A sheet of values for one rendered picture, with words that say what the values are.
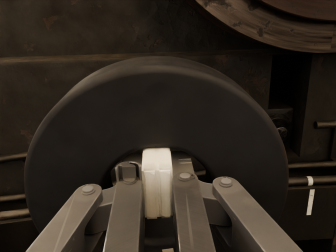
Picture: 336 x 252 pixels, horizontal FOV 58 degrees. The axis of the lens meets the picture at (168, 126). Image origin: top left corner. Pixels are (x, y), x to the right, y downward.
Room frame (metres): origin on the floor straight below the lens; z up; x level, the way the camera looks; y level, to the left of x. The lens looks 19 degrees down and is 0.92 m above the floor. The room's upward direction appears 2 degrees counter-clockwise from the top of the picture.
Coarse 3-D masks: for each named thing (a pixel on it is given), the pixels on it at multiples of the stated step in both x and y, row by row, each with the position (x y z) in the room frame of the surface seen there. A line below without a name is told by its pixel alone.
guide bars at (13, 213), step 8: (304, 176) 0.36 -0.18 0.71; (312, 176) 0.36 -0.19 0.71; (320, 176) 0.36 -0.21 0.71; (328, 176) 0.36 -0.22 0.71; (288, 184) 0.36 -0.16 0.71; (296, 184) 0.36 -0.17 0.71; (304, 184) 0.36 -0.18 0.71; (312, 184) 0.36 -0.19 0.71; (320, 184) 0.36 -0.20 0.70; (24, 208) 0.35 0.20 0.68; (0, 216) 0.34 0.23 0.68; (8, 216) 0.34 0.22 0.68; (16, 216) 0.34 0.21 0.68; (24, 216) 0.35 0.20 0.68
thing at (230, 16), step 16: (208, 0) 0.35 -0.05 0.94; (224, 0) 0.35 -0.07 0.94; (240, 0) 0.35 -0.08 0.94; (224, 16) 0.35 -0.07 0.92; (240, 16) 0.35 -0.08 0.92; (256, 16) 0.35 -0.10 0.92; (272, 16) 0.35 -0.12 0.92; (288, 16) 0.36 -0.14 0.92; (240, 32) 0.35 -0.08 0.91; (256, 32) 0.35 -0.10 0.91; (272, 32) 0.35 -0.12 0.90; (288, 32) 0.35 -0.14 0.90; (304, 32) 0.36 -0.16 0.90; (320, 32) 0.36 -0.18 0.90; (288, 48) 0.36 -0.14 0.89; (304, 48) 0.36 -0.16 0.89; (320, 48) 0.36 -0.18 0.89
